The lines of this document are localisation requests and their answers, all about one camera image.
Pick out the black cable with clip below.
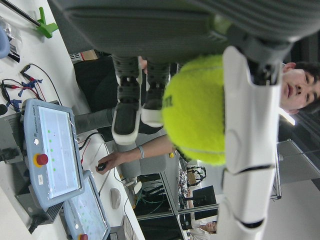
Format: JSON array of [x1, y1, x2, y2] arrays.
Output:
[[20, 63, 63, 102]]

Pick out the green plastic bracket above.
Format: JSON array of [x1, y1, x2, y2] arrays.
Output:
[[34, 6, 59, 39]]

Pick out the person's bare forearm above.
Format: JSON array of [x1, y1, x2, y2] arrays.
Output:
[[117, 134, 176, 161]]

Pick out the glass cabinet with metal frame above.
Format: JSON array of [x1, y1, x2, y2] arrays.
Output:
[[270, 138, 320, 201]]

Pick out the person's bare hand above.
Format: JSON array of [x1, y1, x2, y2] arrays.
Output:
[[95, 152, 121, 174]]

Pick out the background person in white shirt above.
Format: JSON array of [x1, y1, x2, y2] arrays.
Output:
[[189, 220, 219, 236]]

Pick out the clear plastic bag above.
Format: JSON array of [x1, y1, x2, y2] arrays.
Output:
[[0, 14, 22, 52]]

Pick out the thin red and black wires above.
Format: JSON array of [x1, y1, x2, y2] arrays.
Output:
[[77, 131, 101, 151]]

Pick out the black computer monitor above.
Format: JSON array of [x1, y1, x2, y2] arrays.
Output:
[[191, 185, 217, 208]]

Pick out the grey computer mouse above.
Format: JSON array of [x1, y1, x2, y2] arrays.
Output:
[[109, 187, 122, 210]]

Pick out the thin black rod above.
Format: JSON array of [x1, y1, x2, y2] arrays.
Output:
[[6, 0, 41, 26]]

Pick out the brown cardboard box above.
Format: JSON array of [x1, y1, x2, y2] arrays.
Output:
[[80, 49, 99, 61]]

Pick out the large teach pendant with screen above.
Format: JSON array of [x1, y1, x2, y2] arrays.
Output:
[[22, 97, 85, 210]]

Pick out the grey and white robot hand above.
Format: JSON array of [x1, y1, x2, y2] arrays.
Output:
[[47, 0, 320, 240]]

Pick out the red cable bundle with clips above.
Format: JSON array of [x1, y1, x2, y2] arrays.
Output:
[[0, 78, 44, 101]]

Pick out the person in black shirt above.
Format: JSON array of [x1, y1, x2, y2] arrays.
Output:
[[73, 51, 320, 142]]

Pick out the blue grey rounded object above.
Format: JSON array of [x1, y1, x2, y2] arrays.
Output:
[[0, 25, 11, 60]]

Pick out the yellow-green tennis ball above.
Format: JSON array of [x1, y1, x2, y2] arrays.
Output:
[[161, 54, 227, 167]]

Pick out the black pendant stand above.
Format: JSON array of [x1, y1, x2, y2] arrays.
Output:
[[14, 183, 65, 235]]

